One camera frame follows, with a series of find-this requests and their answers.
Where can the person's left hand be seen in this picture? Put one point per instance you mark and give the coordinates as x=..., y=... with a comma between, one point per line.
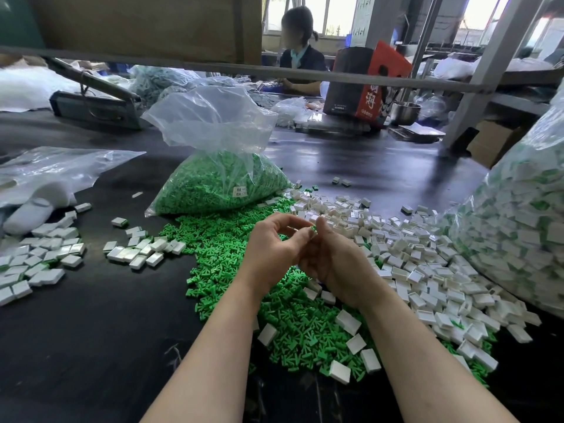
x=269, y=253

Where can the person's right hand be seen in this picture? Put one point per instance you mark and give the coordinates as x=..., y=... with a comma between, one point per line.
x=348, y=264

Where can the pile of green parts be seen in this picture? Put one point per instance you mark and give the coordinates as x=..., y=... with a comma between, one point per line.
x=213, y=244

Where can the pile of white plastic caps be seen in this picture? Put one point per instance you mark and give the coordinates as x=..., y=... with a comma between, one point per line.
x=448, y=264

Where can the pile of assembled white pieces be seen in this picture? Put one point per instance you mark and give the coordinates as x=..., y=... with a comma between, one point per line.
x=42, y=258

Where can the person's left forearm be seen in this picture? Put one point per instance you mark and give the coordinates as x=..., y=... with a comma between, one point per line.
x=207, y=376

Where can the person's right forearm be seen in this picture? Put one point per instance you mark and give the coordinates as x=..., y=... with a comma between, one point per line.
x=445, y=378

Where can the bag of green clips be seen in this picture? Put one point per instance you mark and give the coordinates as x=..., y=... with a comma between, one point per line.
x=225, y=180

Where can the clear bag of pale parts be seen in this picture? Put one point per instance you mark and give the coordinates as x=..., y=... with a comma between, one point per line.
x=176, y=83

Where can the large bag of white caps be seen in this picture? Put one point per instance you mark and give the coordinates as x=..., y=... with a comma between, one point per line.
x=537, y=217

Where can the crumpled white plastic bag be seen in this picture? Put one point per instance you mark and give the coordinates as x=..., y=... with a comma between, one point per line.
x=292, y=111

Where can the white paper sheets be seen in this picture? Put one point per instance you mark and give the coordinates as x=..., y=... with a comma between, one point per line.
x=418, y=133

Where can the metal bowl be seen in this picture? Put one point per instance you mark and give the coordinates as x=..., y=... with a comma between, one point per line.
x=405, y=114

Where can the black and red box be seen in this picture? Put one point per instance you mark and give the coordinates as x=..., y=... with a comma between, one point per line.
x=363, y=87

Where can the cardboard box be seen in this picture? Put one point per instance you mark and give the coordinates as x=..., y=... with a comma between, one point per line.
x=496, y=145

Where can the black table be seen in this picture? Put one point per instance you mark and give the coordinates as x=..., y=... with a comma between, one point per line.
x=88, y=357

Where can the empty clear plastic bag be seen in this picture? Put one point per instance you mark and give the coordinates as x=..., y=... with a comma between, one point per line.
x=57, y=166

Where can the white bags on shelf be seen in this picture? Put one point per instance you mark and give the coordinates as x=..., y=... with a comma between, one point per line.
x=489, y=69

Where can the brown board panel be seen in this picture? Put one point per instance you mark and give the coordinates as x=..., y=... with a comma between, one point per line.
x=134, y=26

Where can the white plastic sheet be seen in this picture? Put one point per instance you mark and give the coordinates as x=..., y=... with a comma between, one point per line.
x=35, y=87

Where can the grey metal shelf frame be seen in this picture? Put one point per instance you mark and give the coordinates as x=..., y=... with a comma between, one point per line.
x=176, y=65

